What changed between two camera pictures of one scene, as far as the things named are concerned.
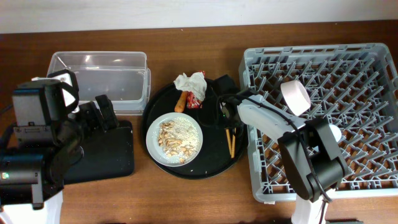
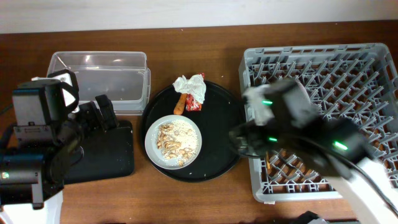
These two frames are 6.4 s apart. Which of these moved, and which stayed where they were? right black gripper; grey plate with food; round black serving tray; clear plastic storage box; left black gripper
Moved: right black gripper
Stayed: left black gripper; clear plastic storage box; grey plate with food; round black serving tray
